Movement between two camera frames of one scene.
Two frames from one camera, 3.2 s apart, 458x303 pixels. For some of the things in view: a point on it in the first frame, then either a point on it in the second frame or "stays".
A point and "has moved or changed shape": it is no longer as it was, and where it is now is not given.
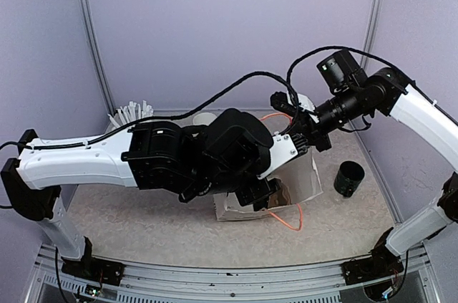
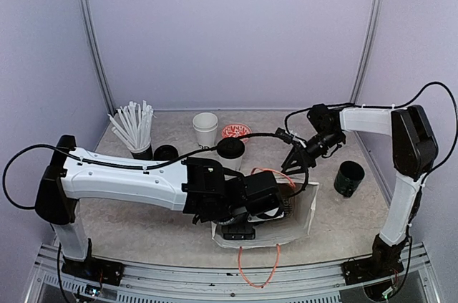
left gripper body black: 256,196 to 237,233
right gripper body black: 350,108 to 330,140
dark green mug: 348,178 stays
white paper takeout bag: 302,175 has moved or changed shape
